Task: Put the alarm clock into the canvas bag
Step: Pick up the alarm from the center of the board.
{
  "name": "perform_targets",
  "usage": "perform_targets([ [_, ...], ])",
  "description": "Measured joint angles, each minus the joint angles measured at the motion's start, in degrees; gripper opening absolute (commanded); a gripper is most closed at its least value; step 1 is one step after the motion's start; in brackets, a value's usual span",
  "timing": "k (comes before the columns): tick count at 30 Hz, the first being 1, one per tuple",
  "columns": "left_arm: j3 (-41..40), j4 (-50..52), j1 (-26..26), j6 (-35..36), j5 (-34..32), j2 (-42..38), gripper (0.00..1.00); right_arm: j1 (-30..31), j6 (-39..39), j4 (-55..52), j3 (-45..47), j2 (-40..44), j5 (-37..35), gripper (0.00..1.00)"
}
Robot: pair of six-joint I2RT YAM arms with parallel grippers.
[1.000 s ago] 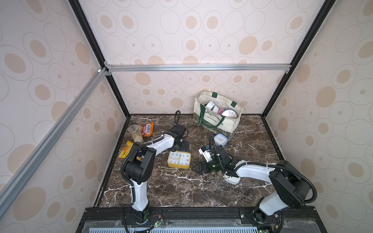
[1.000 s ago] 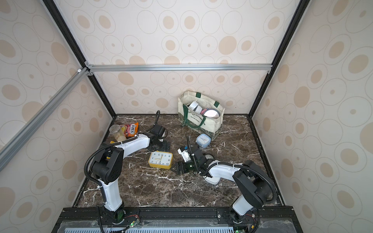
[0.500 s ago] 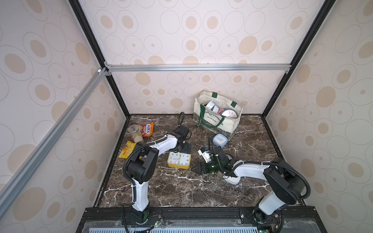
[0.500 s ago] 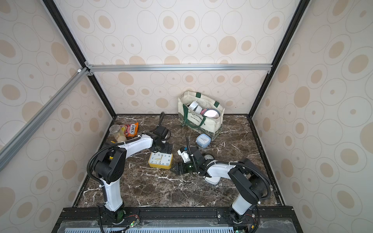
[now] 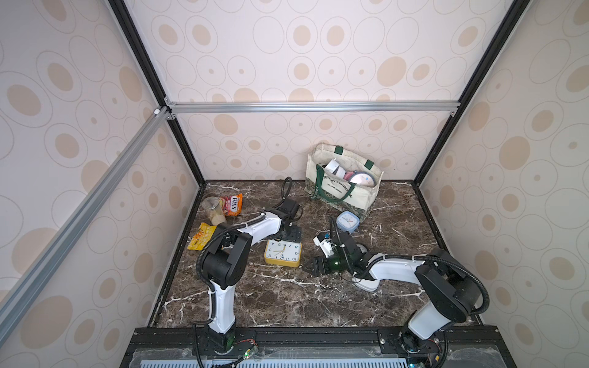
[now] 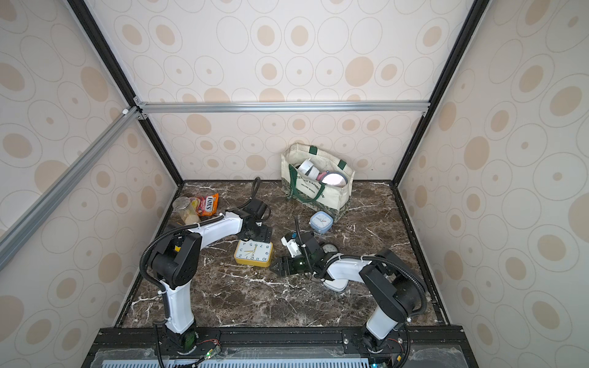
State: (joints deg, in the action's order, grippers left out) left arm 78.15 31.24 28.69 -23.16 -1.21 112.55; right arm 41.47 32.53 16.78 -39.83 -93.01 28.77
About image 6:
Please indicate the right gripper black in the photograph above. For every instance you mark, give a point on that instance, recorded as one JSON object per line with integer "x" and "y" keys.
{"x": 286, "y": 264}

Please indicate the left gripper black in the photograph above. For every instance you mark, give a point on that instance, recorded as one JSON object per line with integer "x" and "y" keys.
{"x": 266, "y": 235}

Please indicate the white square clock face-down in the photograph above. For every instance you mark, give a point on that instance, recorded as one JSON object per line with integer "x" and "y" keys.
{"x": 338, "y": 285}

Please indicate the blue square clock white face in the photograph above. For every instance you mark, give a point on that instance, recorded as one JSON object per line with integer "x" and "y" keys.
{"x": 321, "y": 222}

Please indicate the yellow rectangular alarm clock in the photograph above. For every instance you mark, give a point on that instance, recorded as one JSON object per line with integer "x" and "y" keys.
{"x": 254, "y": 253}

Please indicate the small black round clock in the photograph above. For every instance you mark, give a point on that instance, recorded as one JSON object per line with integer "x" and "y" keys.
{"x": 329, "y": 249}

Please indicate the small white round clock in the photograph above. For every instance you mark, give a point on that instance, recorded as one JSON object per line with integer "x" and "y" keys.
{"x": 309, "y": 169}

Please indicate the blue round clock beige face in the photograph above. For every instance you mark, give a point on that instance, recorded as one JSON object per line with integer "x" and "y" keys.
{"x": 335, "y": 179}

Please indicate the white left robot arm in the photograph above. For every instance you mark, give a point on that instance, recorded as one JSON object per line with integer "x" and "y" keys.
{"x": 170, "y": 262}

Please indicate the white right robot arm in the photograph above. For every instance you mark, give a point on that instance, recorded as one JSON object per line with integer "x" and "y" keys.
{"x": 400, "y": 294}

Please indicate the orange Fox's candy bag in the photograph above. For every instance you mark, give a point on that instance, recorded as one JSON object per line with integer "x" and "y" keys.
{"x": 206, "y": 205}

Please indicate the canvas tote bag green handles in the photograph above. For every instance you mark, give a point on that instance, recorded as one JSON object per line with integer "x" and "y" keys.
{"x": 313, "y": 193}

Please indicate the aluminium horizontal back rail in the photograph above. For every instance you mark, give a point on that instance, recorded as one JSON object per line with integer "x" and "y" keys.
{"x": 285, "y": 107}

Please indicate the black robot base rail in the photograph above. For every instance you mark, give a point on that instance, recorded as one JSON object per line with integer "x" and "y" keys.
{"x": 444, "y": 346}

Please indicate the aluminium left side rail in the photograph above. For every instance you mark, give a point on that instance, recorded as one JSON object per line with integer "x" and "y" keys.
{"x": 28, "y": 224}

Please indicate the black vertical frame post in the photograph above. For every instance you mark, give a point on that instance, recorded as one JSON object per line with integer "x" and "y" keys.
{"x": 82, "y": 13}

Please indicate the black right frame post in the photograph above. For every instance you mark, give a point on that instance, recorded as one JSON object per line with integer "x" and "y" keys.
{"x": 467, "y": 31}

